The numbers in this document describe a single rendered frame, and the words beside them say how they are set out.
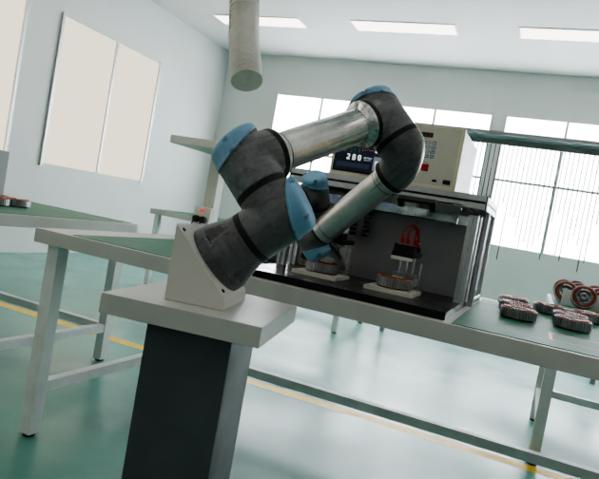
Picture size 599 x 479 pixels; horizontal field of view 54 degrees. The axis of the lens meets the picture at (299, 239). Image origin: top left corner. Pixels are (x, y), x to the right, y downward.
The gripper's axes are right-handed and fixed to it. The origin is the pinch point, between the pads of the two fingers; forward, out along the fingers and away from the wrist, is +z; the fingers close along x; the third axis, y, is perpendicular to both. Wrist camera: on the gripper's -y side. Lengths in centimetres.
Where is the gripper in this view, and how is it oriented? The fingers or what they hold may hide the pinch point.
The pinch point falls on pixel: (322, 267)
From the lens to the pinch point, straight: 191.9
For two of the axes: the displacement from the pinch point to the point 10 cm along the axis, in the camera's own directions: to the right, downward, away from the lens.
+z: 1.2, 7.5, 6.5
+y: 4.0, -6.3, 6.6
